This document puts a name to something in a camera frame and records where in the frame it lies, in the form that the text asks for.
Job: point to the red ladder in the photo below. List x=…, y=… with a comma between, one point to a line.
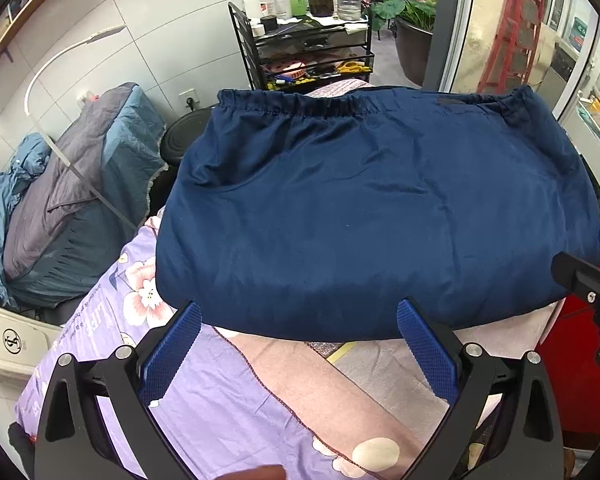
x=512, y=25

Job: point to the black plant pot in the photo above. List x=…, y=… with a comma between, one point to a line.
x=412, y=52

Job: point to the grey blanket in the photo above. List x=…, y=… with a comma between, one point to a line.
x=60, y=200

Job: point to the black round stool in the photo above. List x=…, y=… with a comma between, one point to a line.
x=185, y=135

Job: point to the wooden wall shelf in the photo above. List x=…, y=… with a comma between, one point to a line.
x=25, y=7

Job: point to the navy blue jacket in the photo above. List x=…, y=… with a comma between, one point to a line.
x=370, y=210

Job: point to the yellow scissors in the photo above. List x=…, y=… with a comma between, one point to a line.
x=352, y=66

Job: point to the light blue garment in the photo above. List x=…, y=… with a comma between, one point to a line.
x=20, y=170

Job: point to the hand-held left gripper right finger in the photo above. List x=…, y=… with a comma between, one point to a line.
x=427, y=352

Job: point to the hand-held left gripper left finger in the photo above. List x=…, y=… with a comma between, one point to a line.
x=172, y=355

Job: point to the small clear bottle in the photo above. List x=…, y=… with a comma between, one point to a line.
x=266, y=2

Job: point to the small black jar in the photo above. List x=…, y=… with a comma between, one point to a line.
x=268, y=26

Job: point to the white floor lamp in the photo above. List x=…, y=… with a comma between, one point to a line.
x=30, y=85

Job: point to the green leafy plant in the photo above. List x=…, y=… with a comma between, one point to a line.
x=395, y=7

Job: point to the purple floral quilt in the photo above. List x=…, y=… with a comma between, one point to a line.
x=220, y=410

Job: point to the white wall socket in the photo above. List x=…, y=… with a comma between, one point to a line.
x=86, y=96
x=189, y=99

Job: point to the dark door frame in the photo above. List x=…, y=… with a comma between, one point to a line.
x=442, y=35

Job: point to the white jar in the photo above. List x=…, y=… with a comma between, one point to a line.
x=250, y=0

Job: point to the black metal cart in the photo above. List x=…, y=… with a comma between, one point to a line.
x=310, y=40

